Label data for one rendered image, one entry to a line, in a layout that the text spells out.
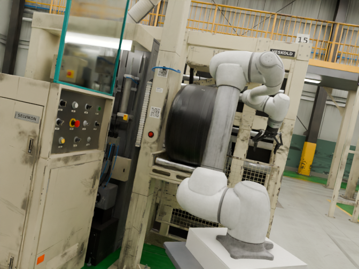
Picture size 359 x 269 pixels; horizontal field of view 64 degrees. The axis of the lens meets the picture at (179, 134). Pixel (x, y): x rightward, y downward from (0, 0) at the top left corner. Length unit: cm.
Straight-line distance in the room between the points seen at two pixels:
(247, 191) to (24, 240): 114
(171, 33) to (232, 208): 134
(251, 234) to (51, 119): 105
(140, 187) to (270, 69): 128
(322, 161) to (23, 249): 1112
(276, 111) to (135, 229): 127
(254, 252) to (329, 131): 1100
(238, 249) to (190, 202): 26
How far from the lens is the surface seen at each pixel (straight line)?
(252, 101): 180
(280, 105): 179
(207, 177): 120
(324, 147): 1197
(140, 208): 214
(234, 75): 128
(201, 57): 227
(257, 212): 116
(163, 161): 194
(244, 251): 121
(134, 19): 259
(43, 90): 156
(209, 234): 134
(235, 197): 117
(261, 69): 126
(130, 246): 226
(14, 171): 167
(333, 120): 1212
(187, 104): 179
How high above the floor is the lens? 123
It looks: 4 degrees down
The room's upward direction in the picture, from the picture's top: 11 degrees clockwise
